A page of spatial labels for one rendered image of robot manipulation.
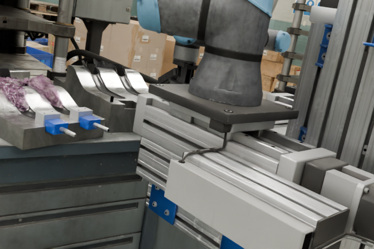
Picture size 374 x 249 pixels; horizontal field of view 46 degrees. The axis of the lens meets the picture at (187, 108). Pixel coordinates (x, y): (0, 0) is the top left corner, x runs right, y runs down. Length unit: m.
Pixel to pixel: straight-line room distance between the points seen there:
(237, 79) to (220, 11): 0.13
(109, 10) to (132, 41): 3.04
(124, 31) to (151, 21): 4.48
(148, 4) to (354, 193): 0.48
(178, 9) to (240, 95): 0.20
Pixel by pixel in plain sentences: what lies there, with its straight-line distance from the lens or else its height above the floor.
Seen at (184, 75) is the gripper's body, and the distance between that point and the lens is 1.28.
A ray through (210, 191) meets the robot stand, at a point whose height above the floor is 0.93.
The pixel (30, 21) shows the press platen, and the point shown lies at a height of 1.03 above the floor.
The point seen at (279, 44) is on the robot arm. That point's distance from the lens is 1.57.
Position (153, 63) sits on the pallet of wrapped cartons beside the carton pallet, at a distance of 5.55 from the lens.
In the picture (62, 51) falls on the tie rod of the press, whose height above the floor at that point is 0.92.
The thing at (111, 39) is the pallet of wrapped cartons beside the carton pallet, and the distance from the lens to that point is 5.48.
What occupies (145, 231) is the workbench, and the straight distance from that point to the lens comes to 1.54.
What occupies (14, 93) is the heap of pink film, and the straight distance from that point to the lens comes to 1.28.
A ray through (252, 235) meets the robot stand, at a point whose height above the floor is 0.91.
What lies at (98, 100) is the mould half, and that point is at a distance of 1.39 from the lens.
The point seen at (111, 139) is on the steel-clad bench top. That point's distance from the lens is 1.28.
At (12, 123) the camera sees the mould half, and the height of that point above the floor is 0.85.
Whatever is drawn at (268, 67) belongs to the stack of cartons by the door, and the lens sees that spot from 8.20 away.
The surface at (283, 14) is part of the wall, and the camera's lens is 8.58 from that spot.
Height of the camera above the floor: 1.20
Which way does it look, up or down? 13 degrees down
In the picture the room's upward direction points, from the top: 10 degrees clockwise
